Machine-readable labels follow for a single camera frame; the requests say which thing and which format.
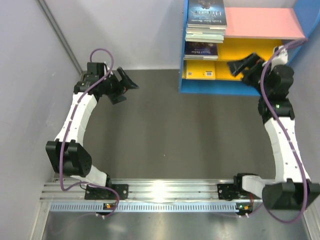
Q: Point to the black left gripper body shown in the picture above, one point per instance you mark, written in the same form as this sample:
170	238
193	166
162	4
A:
113	88

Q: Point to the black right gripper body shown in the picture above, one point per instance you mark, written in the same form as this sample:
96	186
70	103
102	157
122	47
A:
253	77

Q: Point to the yellow book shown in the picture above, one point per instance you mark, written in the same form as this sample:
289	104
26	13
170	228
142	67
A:
199	70

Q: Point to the purple galaxy cover book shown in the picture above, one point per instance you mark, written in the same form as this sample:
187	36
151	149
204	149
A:
200	50

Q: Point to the grey book with circle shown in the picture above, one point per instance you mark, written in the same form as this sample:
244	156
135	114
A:
205	38

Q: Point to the teal blue book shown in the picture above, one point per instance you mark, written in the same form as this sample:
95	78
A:
205	31

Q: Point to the navy blue book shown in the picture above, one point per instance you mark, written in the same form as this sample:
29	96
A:
206	14

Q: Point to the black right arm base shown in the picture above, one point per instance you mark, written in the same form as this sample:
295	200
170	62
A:
234	190

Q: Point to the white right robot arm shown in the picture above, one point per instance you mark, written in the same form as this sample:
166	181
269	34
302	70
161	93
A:
292	189

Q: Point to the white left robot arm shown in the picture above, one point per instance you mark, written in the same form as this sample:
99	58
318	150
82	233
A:
66	152

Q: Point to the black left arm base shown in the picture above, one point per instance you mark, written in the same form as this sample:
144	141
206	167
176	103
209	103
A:
98	193

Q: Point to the blue bookshelf with coloured shelves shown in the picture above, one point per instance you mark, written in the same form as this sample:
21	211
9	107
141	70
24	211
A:
249	30

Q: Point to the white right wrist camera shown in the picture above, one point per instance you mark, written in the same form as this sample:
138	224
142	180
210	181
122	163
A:
280	59

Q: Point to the aluminium mounting rail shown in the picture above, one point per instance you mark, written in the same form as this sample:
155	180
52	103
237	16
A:
148	196

